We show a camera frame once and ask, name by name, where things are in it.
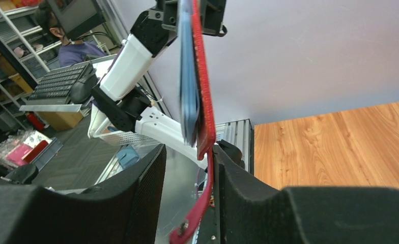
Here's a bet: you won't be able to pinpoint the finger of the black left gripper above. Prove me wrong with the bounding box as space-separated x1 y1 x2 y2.
199 0 227 37
162 0 179 32

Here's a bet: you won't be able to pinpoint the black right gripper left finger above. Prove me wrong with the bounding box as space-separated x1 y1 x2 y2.
0 144 166 243

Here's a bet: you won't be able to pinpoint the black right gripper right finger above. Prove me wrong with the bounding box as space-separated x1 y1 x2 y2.
213 146 399 243

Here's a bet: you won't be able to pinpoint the red leather card holder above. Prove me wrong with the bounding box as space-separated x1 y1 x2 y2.
169 1 216 243

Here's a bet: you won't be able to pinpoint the white cards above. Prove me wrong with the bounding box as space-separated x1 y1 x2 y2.
178 1 200 147

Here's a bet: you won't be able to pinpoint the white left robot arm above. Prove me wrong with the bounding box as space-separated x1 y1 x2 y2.
91 1 227 169

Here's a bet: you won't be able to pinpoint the tilted monitor screen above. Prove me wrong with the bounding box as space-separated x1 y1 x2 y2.
47 0 105 41

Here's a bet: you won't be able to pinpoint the person in purple shirt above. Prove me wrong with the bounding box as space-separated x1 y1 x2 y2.
34 0 107 68

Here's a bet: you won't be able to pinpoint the black computer mouse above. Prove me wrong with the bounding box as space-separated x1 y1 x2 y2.
69 73 99 104

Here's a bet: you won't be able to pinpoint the black keyboard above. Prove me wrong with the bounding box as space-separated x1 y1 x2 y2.
26 62 96 105

